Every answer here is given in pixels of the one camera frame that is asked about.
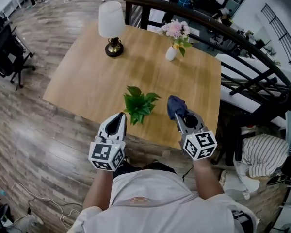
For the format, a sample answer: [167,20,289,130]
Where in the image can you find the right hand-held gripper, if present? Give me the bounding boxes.
[174,110,218,160]

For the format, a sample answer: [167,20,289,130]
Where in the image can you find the white shade table lamp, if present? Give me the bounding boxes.
[97,0,126,58]

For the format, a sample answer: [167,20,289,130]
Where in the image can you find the person's left forearm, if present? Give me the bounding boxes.
[82,168,115,211]

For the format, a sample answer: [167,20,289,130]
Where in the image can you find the person's right forearm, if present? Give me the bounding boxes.
[192,157,226,200]

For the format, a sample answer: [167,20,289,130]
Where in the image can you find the black office chair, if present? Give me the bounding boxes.
[0,24,36,91]

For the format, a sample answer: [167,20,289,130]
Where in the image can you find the dark blue cloth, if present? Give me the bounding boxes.
[166,95,193,121]

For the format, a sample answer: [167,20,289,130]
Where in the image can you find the white desk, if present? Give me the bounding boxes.
[0,0,23,17]

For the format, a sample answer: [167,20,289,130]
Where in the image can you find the person's white shirt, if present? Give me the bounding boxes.
[72,165,259,233]

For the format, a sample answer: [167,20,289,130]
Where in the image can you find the black wall grid rack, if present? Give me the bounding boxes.
[260,3,291,74]

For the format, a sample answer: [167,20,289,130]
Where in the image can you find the white vase with pink flowers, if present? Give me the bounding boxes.
[158,19,194,62]

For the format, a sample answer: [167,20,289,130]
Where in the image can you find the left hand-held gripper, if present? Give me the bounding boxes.
[88,112,128,172]

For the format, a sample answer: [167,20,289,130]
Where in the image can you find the black metal railing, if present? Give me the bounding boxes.
[123,0,291,122]

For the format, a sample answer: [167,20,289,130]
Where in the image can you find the white floor cable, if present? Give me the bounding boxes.
[10,182,82,231]

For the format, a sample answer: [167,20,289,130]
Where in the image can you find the person's black trousers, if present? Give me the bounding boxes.
[113,161,178,179]

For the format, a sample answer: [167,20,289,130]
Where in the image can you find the green potted plant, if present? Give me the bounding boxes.
[123,85,162,126]

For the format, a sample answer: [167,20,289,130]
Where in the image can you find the black shoulder strap device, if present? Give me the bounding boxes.
[231,209,252,228]

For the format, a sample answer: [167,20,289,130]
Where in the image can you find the black floor cable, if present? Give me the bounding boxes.
[26,197,83,216]

